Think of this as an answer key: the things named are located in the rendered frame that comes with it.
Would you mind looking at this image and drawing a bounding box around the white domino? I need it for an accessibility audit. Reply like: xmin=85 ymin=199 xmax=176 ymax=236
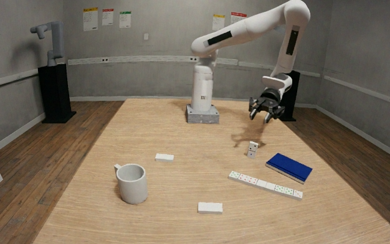
xmin=283 ymin=187 xmax=303 ymax=201
xmin=247 ymin=141 xmax=258 ymax=159
xmin=246 ymin=177 xmax=267 ymax=190
xmin=265 ymin=182 xmax=285 ymax=195
xmin=155 ymin=154 xmax=174 ymax=162
xmin=228 ymin=171 xmax=249 ymax=184
xmin=198 ymin=202 xmax=222 ymax=214

